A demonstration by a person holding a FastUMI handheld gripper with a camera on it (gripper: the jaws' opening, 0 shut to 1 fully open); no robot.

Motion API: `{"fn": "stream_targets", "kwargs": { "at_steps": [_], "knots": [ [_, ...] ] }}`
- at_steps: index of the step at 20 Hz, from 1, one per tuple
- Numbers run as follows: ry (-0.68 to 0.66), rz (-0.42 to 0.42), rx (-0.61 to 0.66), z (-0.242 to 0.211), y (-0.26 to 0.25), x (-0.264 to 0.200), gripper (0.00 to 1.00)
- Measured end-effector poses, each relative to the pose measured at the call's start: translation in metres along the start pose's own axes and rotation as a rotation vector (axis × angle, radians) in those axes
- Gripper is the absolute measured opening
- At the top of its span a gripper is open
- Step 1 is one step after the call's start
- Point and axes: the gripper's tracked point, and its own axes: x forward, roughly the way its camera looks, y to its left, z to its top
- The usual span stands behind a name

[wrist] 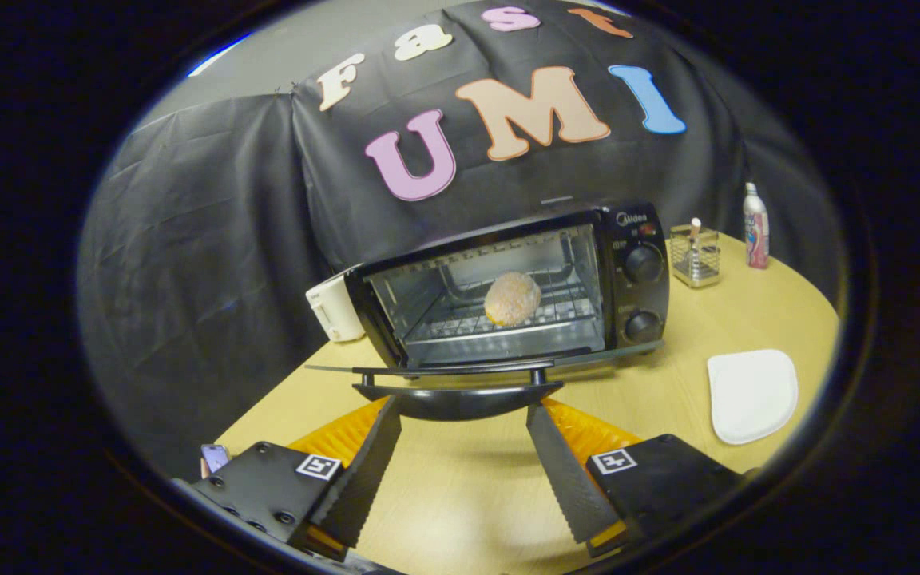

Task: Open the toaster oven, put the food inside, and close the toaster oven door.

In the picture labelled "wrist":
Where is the black backdrop cloth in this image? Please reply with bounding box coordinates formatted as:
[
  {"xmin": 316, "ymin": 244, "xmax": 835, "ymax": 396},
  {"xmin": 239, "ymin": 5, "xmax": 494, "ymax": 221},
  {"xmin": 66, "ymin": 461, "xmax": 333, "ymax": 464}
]
[{"xmin": 77, "ymin": 0, "xmax": 844, "ymax": 480}]

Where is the pink spray bottle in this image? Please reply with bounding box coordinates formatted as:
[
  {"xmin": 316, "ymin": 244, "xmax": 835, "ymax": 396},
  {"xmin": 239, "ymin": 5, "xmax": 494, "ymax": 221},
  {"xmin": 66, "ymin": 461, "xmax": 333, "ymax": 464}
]
[{"xmin": 743, "ymin": 182, "xmax": 770, "ymax": 269}]

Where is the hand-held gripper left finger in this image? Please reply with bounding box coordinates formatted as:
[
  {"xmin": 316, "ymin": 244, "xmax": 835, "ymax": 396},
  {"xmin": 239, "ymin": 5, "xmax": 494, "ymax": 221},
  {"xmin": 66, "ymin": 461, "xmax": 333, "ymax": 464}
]
[{"xmin": 188, "ymin": 397, "xmax": 403, "ymax": 561}]

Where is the metal wire holder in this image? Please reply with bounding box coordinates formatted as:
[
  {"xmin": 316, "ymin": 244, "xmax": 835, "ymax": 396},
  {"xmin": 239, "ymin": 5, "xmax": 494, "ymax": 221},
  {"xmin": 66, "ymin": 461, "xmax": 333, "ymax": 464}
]
[{"xmin": 669, "ymin": 224, "xmax": 721, "ymax": 288}]

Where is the black toaster oven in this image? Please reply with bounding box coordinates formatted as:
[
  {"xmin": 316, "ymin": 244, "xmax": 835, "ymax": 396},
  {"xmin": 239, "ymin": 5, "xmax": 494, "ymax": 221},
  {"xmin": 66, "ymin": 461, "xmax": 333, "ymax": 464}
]
[{"xmin": 306, "ymin": 200, "xmax": 671, "ymax": 422}]

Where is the white bread toaster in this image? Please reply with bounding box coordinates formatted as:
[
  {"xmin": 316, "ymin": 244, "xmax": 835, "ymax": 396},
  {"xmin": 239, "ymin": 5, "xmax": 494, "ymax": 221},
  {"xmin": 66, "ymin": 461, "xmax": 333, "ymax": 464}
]
[{"xmin": 306, "ymin": 272, "xmax": 367, "ymax": 343}]

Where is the breaded croquette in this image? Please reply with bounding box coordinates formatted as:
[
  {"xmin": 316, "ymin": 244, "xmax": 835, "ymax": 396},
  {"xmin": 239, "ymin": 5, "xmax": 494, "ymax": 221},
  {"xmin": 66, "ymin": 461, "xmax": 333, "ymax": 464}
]
[{"xmin": 484, "ymin": 272, "xmax": 542, "ymax": 327}]

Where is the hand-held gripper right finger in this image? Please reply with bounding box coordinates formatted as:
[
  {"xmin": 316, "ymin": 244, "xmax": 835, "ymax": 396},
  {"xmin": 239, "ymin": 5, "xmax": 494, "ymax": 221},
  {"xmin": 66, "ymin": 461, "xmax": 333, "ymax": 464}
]
[{"xmin": 525, "ymin": 397, "xmax": 748, "ymax": 558}]

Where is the white square plate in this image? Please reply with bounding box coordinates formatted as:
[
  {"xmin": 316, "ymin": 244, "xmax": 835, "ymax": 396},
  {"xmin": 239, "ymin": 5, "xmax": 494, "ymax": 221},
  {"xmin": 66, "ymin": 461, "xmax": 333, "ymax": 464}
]
[{"xmin": 707, "ymin": 349, "xmax": 799, "ymax": 446}]

